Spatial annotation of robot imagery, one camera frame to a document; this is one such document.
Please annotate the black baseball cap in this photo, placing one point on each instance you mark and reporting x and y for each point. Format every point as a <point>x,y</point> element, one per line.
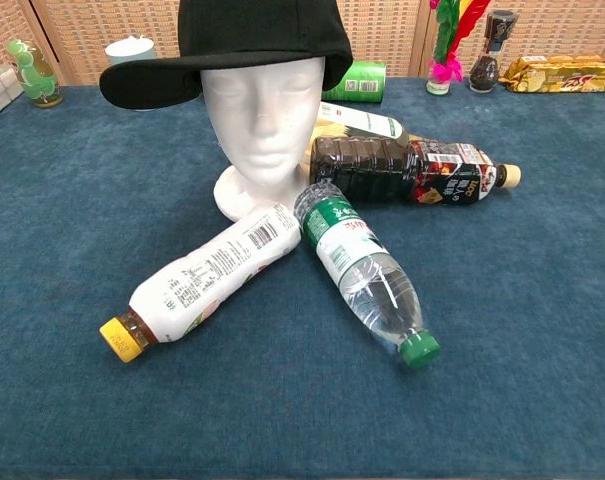
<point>262,30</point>

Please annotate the white foam mannequin head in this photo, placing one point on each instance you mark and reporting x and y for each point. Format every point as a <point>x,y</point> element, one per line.
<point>262,125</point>

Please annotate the clear water bottle green cap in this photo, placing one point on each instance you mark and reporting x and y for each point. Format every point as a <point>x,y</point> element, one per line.
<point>342,240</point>

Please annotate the dark coffee bottle beige cap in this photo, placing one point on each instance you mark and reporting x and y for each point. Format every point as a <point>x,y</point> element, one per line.
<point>362,170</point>

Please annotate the white label bottle yellow cap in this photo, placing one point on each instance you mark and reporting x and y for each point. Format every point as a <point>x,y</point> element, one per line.
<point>207,275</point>

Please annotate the yellow tea bottle white label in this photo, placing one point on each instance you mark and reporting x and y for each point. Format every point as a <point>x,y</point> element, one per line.
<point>372,122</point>

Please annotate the green chips can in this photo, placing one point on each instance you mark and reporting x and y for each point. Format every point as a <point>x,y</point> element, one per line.
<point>364,82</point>

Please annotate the blue table cloth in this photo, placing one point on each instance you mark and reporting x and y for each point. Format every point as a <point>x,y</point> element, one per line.
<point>482,300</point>

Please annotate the colourful feather shuttlecock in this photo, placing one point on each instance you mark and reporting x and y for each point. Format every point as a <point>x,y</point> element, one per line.
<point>447,70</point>

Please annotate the dark pepper grinder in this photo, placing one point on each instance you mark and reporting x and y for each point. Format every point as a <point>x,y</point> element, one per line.
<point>484,75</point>

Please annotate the light blue plastic cup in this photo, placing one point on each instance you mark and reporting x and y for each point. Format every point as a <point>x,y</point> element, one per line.
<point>132,51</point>

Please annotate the bamboo folding screen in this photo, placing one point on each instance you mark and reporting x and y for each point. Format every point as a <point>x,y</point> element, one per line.
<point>107,20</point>

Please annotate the gold biscuit package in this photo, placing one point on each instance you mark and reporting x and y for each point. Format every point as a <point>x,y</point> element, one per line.
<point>557,75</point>

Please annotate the green dinosaur figurine bottle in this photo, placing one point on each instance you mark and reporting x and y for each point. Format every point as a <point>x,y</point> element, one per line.
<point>37,75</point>

